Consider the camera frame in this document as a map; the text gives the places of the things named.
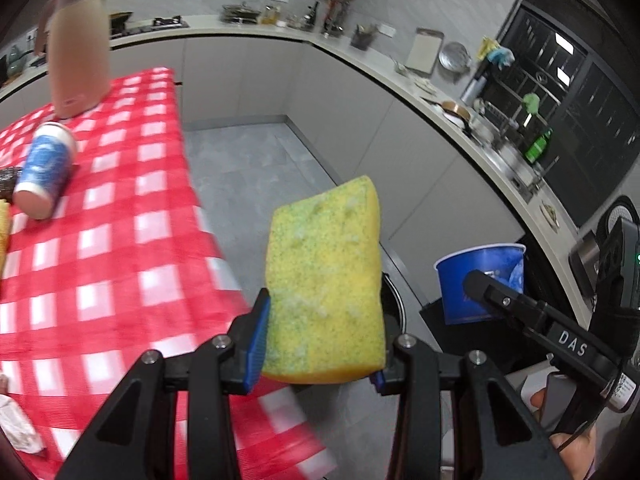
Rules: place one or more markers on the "red checked tablecloth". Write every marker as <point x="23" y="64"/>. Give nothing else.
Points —
<point x="115" y="240"/>

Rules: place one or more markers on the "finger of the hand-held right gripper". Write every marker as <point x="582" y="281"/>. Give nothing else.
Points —
<point x="500" y="300"/>

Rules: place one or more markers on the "silver foil roll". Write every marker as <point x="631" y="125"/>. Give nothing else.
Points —
<point x="472" y="91"/>

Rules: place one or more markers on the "yellow rubber glove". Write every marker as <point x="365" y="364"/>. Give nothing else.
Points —
<point x="486" y="46"/>

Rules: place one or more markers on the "dark barred window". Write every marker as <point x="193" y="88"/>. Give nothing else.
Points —
<point x="590" y="110"/>

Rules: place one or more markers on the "green dish soap bottle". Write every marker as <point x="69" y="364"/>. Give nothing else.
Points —
<point x="539" y="146"/>

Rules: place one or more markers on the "black chopstick holder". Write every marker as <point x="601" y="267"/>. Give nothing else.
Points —
<point x="362" y="39"/>

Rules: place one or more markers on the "pink thermos jug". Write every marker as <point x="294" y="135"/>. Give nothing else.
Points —
<point x="80" y="50"/>

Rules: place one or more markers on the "dark wine bottle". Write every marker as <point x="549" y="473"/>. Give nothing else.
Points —
<point x="313" y="15"/>

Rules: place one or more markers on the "black trash bin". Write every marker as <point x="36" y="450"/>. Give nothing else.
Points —
<point x="398" y="310"/>

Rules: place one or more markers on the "rice cooker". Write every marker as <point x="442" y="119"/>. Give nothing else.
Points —
<point x="617" y="207"/>

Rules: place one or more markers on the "person's right hand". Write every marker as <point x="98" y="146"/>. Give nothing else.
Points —
<point x="577" y="452"/>

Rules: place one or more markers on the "grey kitchen counter cabinets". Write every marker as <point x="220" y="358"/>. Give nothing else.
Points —
<point x="240" y="80"/>

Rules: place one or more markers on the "metal steamer plate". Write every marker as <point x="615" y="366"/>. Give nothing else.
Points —
<point x="454" y="56"/>

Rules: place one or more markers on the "blue rubber glove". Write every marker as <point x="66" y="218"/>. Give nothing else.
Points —
<point x="501" y="56"/>

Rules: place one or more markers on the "white paper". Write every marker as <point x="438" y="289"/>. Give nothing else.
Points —
<point x="17" y="422"/>

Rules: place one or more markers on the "pan with glass lid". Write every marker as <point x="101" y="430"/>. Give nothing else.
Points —
<point x="241" y="12"/>

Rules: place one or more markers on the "utensil rack with ladles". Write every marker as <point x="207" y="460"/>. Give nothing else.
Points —
<point x="334" y="17"/>

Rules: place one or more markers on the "gas stove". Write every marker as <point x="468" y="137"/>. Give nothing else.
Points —
<point x="170" y="22"/>

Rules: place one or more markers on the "metal faucet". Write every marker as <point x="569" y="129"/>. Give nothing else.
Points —
<point x="506" y="127"/>

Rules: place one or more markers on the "dark steel wool scourer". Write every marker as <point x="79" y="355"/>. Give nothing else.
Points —
<point x="10" y="182"/>

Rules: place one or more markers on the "white blue paper cup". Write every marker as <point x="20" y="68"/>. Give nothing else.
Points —
<point x="45" y="170"/>

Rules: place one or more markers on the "yellow cloth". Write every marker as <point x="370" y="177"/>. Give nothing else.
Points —
<point x="4" y="230"/>

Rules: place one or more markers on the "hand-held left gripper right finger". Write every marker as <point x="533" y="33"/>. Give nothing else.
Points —
<point x="377" y="382"/>

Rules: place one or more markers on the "copper pan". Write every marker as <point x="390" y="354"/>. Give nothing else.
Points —
<point x="454" y="109"/>

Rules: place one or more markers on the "plate with food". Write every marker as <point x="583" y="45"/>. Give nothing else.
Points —
<point x="551" y="214"/>

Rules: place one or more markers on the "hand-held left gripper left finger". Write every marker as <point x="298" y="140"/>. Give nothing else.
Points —
<point x="256" y="345"/>

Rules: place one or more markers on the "grey cutting board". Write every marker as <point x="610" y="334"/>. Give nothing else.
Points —
<point x="424" y="50"/>

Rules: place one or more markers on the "yellow green sponge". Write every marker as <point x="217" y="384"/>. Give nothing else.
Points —
<point x="325" y="280"/>

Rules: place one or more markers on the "green cloth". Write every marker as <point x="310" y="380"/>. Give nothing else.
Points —
<point x="531" y="103"/>

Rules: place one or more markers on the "yellow oil bottle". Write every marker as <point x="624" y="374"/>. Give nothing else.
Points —
<point x="271" y="15"/>

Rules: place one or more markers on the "black wok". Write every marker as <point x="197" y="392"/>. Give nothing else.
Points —
<point x="121" y="22"/>

